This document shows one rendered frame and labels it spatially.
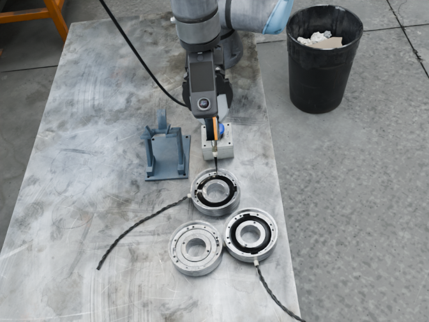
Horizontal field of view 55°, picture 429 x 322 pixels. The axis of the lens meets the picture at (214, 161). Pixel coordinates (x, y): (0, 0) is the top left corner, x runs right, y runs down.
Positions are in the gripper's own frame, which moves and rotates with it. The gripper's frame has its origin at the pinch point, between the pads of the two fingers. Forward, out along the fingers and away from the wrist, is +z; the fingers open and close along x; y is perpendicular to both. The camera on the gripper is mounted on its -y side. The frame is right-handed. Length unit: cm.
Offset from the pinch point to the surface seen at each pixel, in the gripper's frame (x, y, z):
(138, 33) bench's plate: 26, 53, 13
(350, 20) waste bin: -57, 108, 54
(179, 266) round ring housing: 6.8, -27.3, 9.0
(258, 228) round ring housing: -8.2, -19.6, 10.2
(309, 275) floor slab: -27, 3, 93
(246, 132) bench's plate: -6.9, 8.0, 13.1
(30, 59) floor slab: 130, 153, 93
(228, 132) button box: -2.7, 4.4, 8.6
